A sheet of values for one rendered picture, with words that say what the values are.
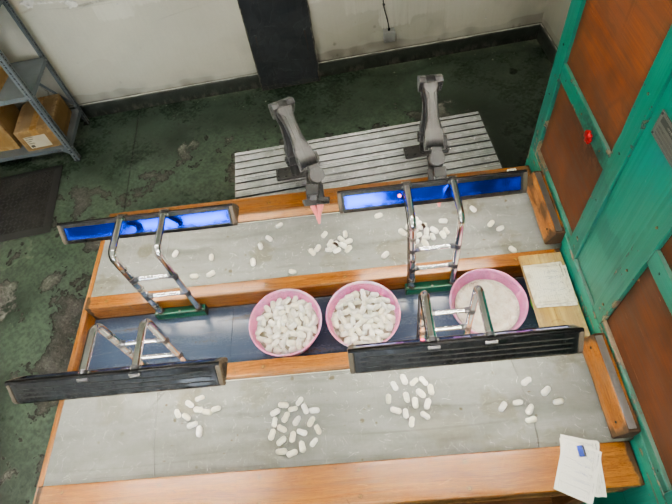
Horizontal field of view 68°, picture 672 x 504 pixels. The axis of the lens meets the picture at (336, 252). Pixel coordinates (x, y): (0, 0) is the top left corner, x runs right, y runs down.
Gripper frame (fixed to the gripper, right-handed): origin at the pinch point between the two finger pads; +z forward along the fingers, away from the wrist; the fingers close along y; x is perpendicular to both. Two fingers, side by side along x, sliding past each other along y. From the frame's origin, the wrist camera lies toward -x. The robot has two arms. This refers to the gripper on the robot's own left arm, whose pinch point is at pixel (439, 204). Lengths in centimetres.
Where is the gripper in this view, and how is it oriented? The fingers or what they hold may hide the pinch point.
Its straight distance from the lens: 199.4
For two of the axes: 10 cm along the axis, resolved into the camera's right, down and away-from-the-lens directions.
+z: 1.1, 9.9, 1.1
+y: 9.9, -1.1, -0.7
